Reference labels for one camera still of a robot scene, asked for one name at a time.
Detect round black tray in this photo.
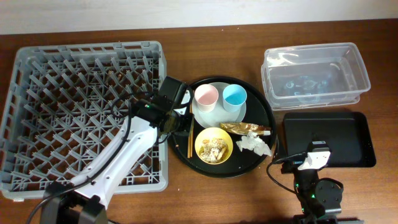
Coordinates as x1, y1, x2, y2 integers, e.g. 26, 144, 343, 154
168, 77, 277, 178

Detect black rectangular tray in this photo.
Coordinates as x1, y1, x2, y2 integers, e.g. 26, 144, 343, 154
283, 112, 376, 167

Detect blue cup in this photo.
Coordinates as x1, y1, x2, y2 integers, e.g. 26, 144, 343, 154
222, 84, 247, 113

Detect grey dishwasher rack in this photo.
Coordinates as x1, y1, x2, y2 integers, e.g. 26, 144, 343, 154
1, 41, 167, 202

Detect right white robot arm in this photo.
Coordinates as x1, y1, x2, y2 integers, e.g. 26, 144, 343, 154
266, 135, 364, 224

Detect yellow bowl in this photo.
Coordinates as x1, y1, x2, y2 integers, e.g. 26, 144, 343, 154
195, 128, 233, 165

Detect white napkin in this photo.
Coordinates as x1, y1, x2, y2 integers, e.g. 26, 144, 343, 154
236, 132, 272, 156

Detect food scraps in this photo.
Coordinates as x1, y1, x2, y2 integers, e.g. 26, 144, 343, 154
199, 138, 228, 164

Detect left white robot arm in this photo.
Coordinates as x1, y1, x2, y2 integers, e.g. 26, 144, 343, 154
31, 77, 194, 223

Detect clear plastic bin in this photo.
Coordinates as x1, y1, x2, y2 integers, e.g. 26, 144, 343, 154
261, 42, 371, 111

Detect grey round plate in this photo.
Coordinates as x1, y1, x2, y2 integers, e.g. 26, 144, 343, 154
192, 82, 246, 128

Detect pink cup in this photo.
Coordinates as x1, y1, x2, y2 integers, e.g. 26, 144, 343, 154
194, 84, 219, 113

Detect gold foil wrapper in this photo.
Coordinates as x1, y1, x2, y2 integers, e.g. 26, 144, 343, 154
220, 122, 272, 136

